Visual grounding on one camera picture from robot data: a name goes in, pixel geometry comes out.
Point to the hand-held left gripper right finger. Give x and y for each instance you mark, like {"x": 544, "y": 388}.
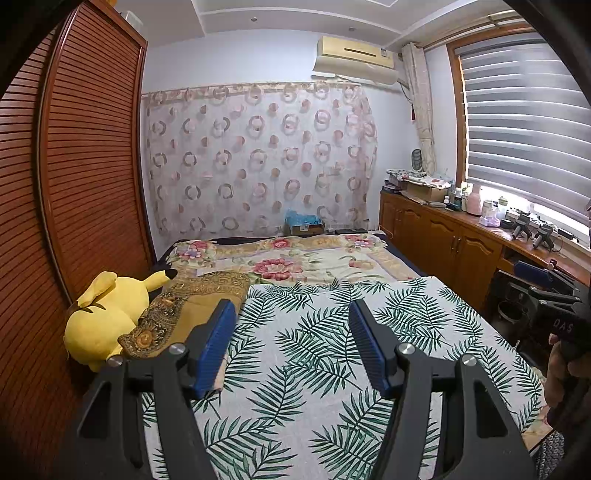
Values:
{"x": 371, "y": 350}

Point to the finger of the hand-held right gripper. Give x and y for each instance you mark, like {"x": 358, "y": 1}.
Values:
{"x": 531, "y": 271}
{"x": 554, "y": 295}

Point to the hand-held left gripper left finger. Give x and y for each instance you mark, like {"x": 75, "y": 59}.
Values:
{"x": 214, "y": 350}

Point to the golden brown patterned shirt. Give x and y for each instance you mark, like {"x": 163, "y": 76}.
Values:
{"x": 184, "y": 304}

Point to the person's right hand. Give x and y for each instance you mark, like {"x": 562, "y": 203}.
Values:
{"x": 561, "y": 383}

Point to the black handheld device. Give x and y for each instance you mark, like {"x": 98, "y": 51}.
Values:
{"x": 543, "y": 236}
{"x": 521, "y": 226}

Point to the dark round bin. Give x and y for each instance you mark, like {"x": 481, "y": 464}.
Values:
{"x": 510, "y": 309}

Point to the lavender plastic item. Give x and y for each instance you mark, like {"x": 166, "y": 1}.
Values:
{"x": 490, "y": 221}

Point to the green leaf print cloth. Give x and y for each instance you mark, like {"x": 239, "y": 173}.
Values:
{"x": 300, "y": 360}

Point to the white jar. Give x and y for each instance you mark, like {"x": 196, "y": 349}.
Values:
{"x": 489, "y": 207}

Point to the pink bottle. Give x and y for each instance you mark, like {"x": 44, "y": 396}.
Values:
{"x": 474, "y": 201}

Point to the long wooden cabinet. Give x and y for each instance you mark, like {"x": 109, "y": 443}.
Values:
{"x": 443, "y": 240}

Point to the yellow plush toy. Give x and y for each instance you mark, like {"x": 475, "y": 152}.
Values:
{"x": 106, "y": 323}

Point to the black flat device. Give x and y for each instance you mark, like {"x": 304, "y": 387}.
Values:
{"x": 349, "y": 231}

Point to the person's grey patterned clothing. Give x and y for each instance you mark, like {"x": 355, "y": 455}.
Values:
{"x": 553, "y": 450}

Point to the open cardboard box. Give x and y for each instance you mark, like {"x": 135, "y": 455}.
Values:
{"x": 425, "y": 193}

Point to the small brown box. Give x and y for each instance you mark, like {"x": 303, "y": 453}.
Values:
{"x": 307, "y": 229}

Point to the grey striped window blind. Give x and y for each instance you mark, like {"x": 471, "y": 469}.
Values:
{"x": 526, "y": 124}

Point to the blue plastic bag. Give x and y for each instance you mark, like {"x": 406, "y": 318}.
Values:
{"x": 302, "y": 217}

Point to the small grey round fan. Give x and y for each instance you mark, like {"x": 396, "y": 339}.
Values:
{"x": 418, "y": 159}

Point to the sheer circle print curtain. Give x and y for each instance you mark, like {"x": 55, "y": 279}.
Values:
{"x": 258, "y": 157}

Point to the tied floral drape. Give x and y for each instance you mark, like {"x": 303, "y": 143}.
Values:
{"x": 422, "y": 101}

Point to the wooden louvered wardrobe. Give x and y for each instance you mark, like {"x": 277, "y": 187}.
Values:
{"x": 92, "y": 161}

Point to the clear storage box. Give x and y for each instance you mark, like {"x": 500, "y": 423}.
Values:
{"x": 131, "y": 17}

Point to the wooden window frame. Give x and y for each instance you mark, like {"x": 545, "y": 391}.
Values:
{"x": 456, "y": 115}

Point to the beige wall air conditioner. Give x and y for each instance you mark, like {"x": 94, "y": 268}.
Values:
{"x": 355, "y": 57}

